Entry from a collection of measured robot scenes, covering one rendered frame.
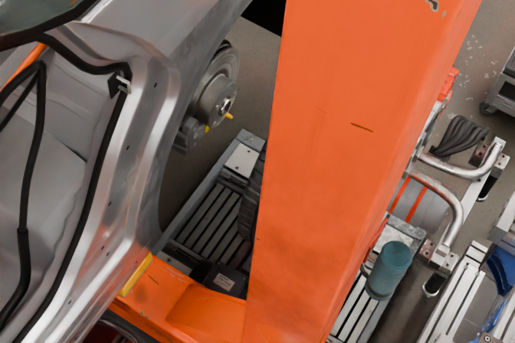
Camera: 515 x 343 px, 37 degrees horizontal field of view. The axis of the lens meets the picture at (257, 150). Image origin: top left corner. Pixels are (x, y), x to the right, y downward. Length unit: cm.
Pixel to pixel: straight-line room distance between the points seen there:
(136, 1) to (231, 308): 91
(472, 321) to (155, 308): 114
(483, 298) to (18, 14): 200
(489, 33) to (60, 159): 232
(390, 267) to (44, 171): 95
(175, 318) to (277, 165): 110
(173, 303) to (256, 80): 145
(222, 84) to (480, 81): 164
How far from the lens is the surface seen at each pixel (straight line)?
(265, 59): 337
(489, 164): 203
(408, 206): 204
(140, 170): 175
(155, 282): 212
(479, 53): 360
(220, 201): 291
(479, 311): 274
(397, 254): 215
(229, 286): 238
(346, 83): 79
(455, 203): 194
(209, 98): 212
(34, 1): 120
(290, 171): 99
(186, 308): 205
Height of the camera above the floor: 266
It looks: 59 degrees down
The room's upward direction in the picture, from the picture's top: 6 degrees clockwise
